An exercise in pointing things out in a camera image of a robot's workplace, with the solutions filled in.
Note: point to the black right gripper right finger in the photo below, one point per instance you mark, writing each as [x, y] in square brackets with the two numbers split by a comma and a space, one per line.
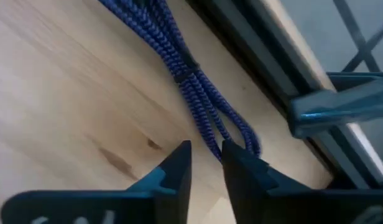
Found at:
[256, 202]

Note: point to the black metal bracket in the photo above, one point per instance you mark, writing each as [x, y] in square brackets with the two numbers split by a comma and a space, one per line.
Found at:
[334, 105]

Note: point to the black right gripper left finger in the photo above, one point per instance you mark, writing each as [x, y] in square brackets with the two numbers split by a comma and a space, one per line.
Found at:
[166, 202]

